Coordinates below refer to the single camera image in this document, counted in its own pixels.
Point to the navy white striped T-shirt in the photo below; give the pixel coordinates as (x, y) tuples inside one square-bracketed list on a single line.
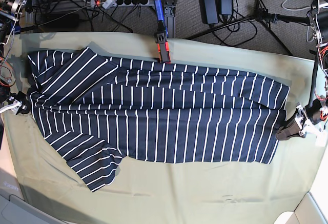
[(95, 110)]

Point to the black power adapter brick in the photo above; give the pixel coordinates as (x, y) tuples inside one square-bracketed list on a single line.
[(208, 10)]

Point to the grey plastic bin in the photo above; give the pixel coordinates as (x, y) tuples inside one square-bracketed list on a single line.
[(16, 210)]

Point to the blue orange left clamp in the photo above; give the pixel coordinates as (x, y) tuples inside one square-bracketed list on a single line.
[(18, 29)]

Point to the blue orange clamp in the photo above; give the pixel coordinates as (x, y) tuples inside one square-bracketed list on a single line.
[(161, 34), (18, 29)]

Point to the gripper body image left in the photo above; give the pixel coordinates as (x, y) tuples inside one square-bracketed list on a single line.
[(13, 105)]

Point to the white power strip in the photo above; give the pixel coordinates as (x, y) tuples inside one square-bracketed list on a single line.
[(106, 4)]

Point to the blue orange centre clamp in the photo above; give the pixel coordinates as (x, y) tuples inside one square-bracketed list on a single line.
[(161, 34)]

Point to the black tripod stand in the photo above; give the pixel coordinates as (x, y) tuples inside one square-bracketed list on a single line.
[(260, 15)]

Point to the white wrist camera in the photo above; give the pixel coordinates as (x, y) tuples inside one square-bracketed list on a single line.
[(321, 139)]

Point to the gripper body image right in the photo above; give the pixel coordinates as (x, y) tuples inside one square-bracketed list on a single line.
[(308, 119)]

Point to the aluminium frame post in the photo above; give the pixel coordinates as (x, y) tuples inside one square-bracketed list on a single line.
[(169, 9)]

